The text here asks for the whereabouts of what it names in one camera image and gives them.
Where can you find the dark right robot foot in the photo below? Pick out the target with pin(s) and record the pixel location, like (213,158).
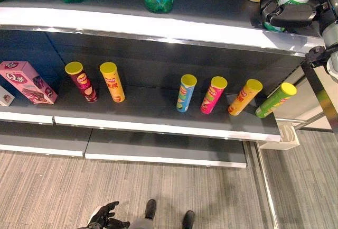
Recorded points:
(188,219)

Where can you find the pink cookie box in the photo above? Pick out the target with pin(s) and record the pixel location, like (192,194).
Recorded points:
(29,82)

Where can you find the blue chips can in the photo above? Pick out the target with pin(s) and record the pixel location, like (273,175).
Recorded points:
(185,95)

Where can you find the dark metal shelf post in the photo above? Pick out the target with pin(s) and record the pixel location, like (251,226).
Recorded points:
(323,99)

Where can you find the maroon chips can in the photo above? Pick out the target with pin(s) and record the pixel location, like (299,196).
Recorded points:
(83,83)

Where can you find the orange chips can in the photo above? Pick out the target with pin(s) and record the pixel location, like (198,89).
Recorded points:
(244,98)

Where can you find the green chips can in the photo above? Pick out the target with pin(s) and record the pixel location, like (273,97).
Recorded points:
(274,100)

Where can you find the grey shelf board white edge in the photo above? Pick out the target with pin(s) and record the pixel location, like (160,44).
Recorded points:
(45,141)
(158,25)
(169,149)
(148,112)

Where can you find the pink chips can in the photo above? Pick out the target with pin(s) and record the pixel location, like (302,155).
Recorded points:
(212,96)

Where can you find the small white box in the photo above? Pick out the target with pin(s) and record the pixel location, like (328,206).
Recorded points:
(5,97)

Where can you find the dark robot foot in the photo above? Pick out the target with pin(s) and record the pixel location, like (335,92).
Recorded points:
(188,219)
(150,209)

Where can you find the white stand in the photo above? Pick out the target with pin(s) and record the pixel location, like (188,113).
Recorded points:
(286,136)

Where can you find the metal floor rail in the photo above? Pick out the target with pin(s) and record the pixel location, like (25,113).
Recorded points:
(265,181)

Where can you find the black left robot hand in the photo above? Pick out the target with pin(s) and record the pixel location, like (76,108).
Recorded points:
(105,213)

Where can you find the dark left robot foot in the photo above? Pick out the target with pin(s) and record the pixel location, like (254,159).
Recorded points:
(150,209)

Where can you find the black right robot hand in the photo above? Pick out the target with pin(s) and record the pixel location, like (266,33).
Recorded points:
(293,14)

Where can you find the yellow chips can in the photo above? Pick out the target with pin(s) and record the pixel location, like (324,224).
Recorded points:
(113,84)

